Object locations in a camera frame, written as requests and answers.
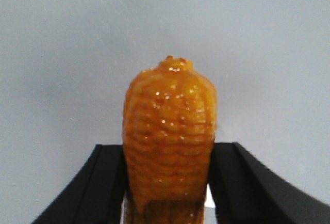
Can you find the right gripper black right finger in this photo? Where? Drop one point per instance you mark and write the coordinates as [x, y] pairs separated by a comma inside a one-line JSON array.
[[246, 191]]

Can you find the orange plastic corn cob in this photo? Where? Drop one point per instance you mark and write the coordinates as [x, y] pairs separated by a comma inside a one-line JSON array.
[[169, 129]]

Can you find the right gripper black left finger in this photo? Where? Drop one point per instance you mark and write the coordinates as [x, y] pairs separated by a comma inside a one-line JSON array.
[[95, 194]]

